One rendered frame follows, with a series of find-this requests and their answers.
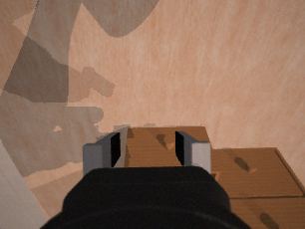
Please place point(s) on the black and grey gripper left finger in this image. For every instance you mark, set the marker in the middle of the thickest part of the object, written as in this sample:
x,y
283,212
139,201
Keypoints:
x,y
102,154

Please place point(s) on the brown wooden chest of drawers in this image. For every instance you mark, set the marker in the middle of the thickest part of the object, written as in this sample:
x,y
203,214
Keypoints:
x,y
270,199

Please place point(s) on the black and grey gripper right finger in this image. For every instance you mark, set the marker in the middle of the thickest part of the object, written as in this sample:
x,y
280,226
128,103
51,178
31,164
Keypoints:
x,y
191,152

